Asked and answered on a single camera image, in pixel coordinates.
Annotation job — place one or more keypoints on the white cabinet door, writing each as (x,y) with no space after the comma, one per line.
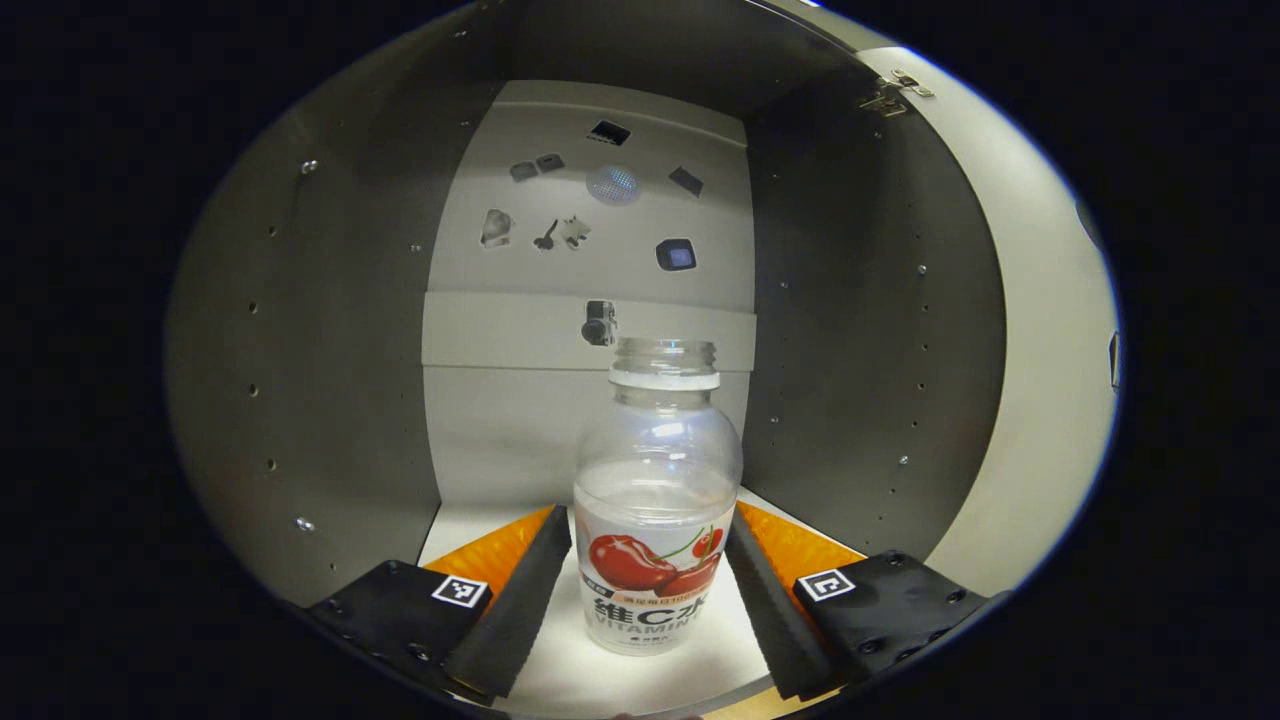
(1050,300)

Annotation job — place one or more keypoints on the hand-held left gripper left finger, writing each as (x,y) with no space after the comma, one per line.
(520,610)

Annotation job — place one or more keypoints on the grey cabinet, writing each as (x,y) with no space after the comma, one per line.
(330,350)

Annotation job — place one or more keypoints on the clear plastic bottle red label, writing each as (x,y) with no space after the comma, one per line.
(655,450)

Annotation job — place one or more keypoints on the metal door hinge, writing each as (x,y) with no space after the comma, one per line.
(897,92)

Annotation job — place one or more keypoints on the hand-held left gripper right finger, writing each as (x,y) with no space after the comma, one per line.
(765,610)

